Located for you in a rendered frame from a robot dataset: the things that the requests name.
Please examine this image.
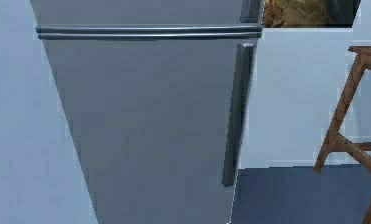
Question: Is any framed brown picture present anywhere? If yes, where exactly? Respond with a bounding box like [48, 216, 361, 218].
[262, 0, 363, 29]

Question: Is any grey fridge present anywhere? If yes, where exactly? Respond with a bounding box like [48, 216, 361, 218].
[28, 0, 265, 224]

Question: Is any dark grey fridge handle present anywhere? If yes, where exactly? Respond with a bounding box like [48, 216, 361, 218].
[221, 41, 256, 188]

